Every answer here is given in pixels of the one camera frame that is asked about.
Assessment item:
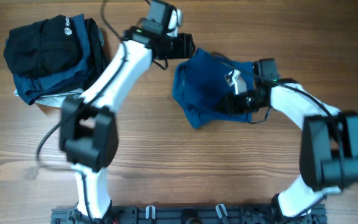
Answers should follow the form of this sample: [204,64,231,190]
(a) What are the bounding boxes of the black bottom folded garment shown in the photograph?
[83,18,110,90]

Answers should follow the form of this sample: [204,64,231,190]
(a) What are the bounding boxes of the blue polo shirt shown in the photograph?
[172,48,252,129]

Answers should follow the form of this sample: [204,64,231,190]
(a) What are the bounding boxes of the light grey folded garment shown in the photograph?
[30,88,84,108]

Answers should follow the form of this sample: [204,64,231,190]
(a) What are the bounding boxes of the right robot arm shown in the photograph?
[216,56,358,223]

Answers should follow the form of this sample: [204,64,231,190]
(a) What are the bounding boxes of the black folded garment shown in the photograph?
[3,15,83,78]
[83,18,110,90]

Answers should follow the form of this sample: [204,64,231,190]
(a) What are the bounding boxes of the navy folded garment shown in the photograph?
[10,14,90,105]

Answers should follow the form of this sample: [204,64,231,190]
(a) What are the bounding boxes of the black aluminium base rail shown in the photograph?
[50,204,328,224]

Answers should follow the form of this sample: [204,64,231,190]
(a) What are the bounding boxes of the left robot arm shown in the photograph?
[51,1,195,223]

